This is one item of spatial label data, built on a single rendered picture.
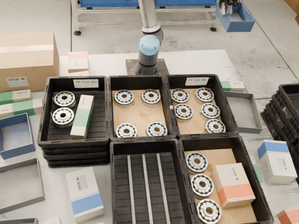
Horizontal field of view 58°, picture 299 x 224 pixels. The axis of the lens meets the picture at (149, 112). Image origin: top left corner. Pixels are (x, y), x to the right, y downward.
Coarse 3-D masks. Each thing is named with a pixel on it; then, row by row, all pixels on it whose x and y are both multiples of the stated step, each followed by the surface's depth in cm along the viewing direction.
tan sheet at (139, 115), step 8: (136, 96) 145; (136, 104) 142; (160, 104) 143; (120, 112) 137; (128, 112) 138; (136, 112) 138; (144, 112) 139; (152, 112) 139; (160, 112) 140; (120, 120) 134; (128, 120) 135; (136, 120) 135; (144, 120) 136; (152, 120) 136; (160, 120) 137; (144, 128) 133
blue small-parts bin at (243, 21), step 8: (216, 8) 159; (232, 8) 162; (240, 8) 161; (224, 16) 151; (232, 16) 160; (240, 16) 161; (248, 16) 153; (224, 24) 152; (232, 24) 146; (240, 24) 147; (248, 24) 148
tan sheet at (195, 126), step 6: (186, 90) 152; (192, 90) 152; (192, 96) 149; (192, 102) 147; (192, 108) 144; (198, 108) 144; (198, 114) 142; (192, 120) 139; (198, 120) 139; (204, 120) 139; (180, 126) 136; (186, 126) 136; (192, 126) 136; (198, 126) 137; (180, 132) 133; (186, 132) 134; (192, 132) 134; (198, 132) 134; (204, 132) 135
